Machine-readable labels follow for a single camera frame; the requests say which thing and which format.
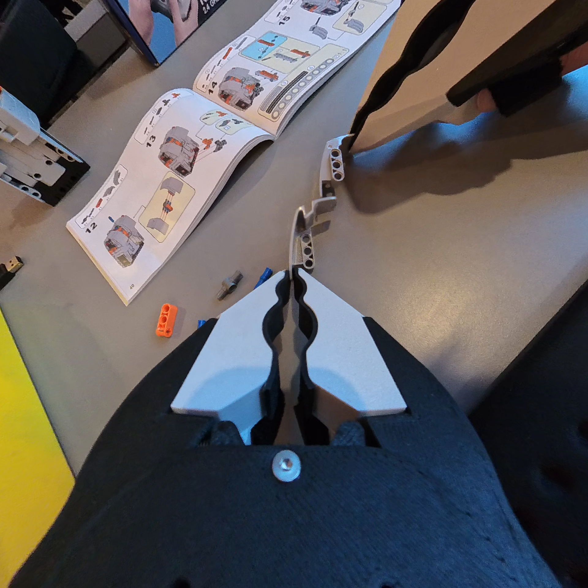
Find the small grey axle pin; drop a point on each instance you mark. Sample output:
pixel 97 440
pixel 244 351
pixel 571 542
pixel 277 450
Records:
pixel 228 285

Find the person's right hand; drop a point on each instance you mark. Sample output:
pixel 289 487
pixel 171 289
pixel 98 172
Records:
pixel 484 101

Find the orange connector brick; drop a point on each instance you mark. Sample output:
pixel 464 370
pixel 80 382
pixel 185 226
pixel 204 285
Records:
pixel 166 320

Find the yellow plastic bin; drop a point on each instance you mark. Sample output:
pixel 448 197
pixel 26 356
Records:
pixel 23 436

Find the grey desk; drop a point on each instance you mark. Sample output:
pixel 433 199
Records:
pixel 436 275

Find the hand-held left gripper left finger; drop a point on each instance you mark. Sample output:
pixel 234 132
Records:
pixel 225 367

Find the white instruction booklet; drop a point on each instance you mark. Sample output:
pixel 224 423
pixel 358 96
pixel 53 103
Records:
pixel 138 160

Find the partly built toy robot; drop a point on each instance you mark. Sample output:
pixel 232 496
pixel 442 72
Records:
pixel 36 160

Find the black usb dongle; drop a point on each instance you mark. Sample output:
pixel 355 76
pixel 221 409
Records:
pixel 9 268

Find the blue toy robot box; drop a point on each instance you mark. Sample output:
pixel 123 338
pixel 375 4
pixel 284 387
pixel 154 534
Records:
pixel 156 23

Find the grey curved panel brick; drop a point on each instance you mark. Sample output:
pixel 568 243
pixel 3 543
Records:
pixel 296 229
pixel 333 158

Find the black dimpled pad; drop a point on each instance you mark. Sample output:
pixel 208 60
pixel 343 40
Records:
pixel 542 436

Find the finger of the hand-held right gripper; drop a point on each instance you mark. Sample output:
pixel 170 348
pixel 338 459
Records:
pixel 390 55
pixel 436 82

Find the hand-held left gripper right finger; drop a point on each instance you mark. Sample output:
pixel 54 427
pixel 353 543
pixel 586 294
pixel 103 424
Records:
pixel 353 367

